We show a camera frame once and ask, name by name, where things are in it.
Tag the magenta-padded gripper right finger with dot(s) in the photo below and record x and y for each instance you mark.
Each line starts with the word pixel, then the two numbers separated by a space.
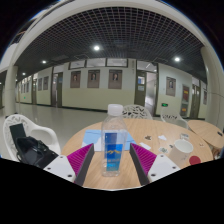
pixel 145 158

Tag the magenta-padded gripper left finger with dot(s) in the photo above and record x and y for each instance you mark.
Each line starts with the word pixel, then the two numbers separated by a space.
pixel 80 158

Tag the clear water bottle blue label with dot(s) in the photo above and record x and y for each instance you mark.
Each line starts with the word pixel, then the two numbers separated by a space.
pixel 114 133

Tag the small white paper slip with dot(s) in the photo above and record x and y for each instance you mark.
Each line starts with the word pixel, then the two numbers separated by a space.
pixel 145 145

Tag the small dark sticker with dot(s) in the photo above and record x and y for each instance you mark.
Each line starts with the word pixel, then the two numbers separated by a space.
pixel 148 137

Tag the light blue booklet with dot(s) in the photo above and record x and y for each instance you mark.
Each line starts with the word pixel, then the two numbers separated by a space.
pixel 91 137

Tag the small white paper cutout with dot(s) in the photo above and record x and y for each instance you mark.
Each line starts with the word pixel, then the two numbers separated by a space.
pixel 162 137

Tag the white plastic chair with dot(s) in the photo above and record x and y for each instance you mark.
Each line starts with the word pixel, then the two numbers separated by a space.
pixel 43 133

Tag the small pale paper cutout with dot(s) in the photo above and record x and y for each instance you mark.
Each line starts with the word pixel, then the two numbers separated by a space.
pixel 184 136

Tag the white perforated-back chair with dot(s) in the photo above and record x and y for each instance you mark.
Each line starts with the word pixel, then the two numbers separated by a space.
pixel 173 118
pixel 136 112

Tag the black bag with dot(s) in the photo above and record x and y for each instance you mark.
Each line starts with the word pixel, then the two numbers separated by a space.
pixel 31 151

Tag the flat round red coaster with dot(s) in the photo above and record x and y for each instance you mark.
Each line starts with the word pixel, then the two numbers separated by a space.
pixel 195 160

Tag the green exit sign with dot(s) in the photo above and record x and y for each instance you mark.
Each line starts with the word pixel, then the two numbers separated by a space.
pixel 164 104

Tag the open dark doorway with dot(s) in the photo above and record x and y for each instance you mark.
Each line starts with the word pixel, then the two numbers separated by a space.
pixel 146 91

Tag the dark closed door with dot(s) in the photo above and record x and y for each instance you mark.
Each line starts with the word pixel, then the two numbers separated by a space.
pixel 56 90

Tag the black phone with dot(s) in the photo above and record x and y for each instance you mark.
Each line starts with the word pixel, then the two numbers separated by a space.
pixel 220 133

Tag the round ceiling lights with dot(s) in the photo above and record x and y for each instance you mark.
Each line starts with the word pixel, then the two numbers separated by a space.
pixel 96 48

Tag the framed wall portraits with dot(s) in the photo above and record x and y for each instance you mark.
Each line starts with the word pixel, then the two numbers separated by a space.
pixel 115 79

